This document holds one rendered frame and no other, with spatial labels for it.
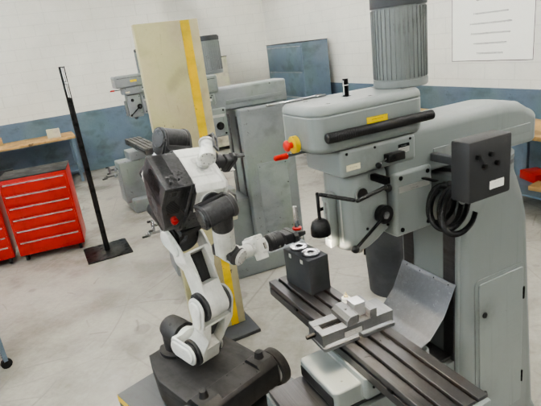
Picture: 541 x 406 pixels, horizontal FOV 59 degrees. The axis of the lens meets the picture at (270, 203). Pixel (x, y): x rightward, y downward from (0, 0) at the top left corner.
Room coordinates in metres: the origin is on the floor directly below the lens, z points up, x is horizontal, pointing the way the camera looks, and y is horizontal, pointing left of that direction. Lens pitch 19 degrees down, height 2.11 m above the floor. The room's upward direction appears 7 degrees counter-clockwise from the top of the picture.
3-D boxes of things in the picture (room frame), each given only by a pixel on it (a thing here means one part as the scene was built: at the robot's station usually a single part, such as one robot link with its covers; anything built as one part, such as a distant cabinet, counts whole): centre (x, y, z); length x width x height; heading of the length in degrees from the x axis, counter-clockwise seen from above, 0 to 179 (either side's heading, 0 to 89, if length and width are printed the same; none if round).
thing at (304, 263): (2.20, -0.14, 1.00); 0.22 x 0.12 x 0.20; 30
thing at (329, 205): (1.69, -0.22, 1.45); 0.04 x 0.04 x 0.21; 25
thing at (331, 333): (1.76, -0.27, 0.96); 0.35 x 0.15 x 0.11; 112
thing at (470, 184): (1.55, -0.73, 1.62); 0.20 x 0.09 x 0.21; 115
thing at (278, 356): (2.11, 0.09, 0.50); 0.20 x 0.05 x 0.20; 42
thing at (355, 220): (1.73, -0.32, 1.47); 0.21 x 0.19 x 0.32; 25
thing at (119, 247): (5.25, 1.97, 1.06); 0.50 x 0.50 x 2.11; 25
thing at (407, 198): (1.81, -0.50, 1.47); 0.24 x 0.19 x 0.26; 25
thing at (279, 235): (2.20, -0.04, 1.18); 0.13 x 0.12 x 0.10; 30
